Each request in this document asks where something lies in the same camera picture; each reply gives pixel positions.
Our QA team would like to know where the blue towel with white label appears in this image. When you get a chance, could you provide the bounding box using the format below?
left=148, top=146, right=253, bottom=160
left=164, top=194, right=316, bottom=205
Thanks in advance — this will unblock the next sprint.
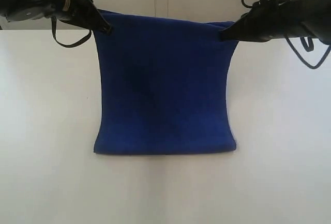
left=94, top=10, right=237, bottom=155

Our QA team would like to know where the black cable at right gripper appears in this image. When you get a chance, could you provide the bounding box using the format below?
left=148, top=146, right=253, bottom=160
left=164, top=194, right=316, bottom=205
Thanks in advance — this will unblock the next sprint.
left=240, top=0, right=331, bottom=70

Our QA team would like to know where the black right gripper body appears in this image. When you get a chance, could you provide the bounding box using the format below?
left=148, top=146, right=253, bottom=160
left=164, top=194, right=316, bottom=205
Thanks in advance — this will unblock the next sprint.
left=242, top=0, right=330, bottom=45

